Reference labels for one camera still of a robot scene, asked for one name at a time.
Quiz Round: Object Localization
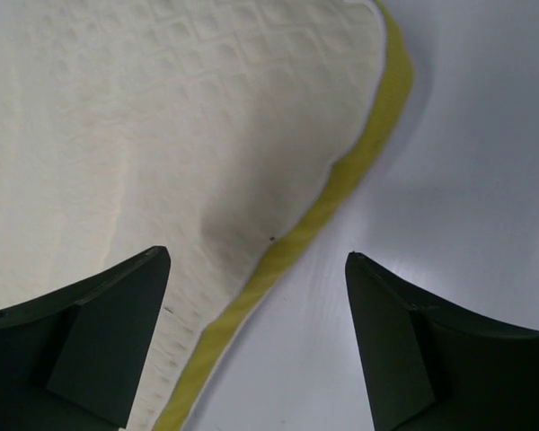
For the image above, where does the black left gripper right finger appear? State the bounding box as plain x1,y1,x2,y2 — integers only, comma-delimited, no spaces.
345,252,539,430

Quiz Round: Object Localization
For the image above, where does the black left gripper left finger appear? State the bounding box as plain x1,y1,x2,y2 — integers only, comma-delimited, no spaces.
0,246,170,430

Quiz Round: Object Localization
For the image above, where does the cream pillow with yellow band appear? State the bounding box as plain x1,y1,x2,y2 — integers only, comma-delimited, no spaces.
0,1,412,430

